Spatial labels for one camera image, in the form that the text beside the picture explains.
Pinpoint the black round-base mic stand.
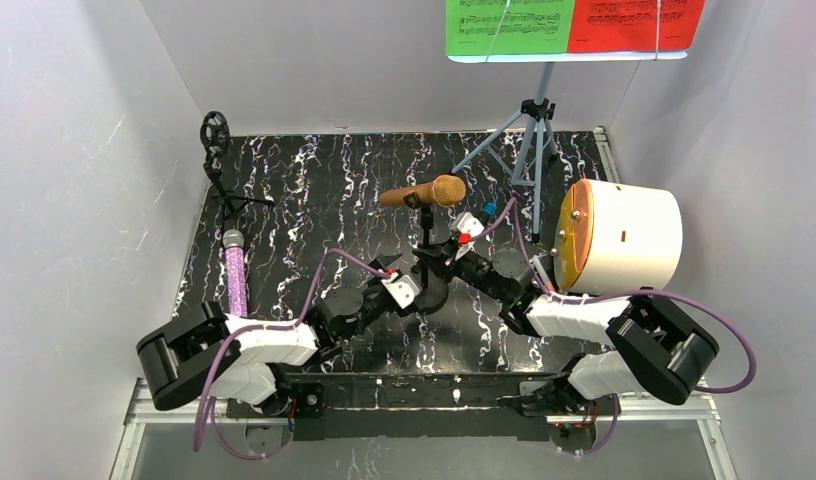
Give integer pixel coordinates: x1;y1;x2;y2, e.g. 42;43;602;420
411;206;449;315

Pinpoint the gold microphone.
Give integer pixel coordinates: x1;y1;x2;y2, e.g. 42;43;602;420
379;175;467;208

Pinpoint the purple glitter microphone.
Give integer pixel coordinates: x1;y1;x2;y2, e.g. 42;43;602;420
222;229;248;318

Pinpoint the black tripod mic stand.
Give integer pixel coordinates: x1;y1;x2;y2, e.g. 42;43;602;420
199;111;275;222

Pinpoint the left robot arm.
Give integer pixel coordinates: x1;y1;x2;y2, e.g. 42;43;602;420
136;255;422;411

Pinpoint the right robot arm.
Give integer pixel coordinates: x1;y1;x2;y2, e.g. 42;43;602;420
413;242;719;416

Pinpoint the white marker orange cap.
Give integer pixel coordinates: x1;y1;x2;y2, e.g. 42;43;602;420
530;256;553;290

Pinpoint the white drum orange head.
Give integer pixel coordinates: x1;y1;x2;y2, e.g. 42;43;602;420
553;179;683;295

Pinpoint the grey tripod music stand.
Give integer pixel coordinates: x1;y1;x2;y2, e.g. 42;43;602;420
449;63;559;243

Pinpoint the green sheet music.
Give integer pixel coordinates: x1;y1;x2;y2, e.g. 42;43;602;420
445;0;575;57

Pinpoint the red sheet music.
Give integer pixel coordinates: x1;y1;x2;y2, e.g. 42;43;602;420
567;0;705;54

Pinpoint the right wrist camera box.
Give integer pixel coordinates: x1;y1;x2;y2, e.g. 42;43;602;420
449;211;484;246

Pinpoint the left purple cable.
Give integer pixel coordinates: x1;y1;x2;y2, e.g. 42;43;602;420
192;248;399;463

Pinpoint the purple cable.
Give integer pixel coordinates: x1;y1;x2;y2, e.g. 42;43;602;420
457;196;758;458
192;248;399;463

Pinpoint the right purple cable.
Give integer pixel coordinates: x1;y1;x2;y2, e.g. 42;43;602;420
457;196;758;458

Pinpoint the aluminium base frame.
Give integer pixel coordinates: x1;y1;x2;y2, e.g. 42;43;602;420
111;373;736;479

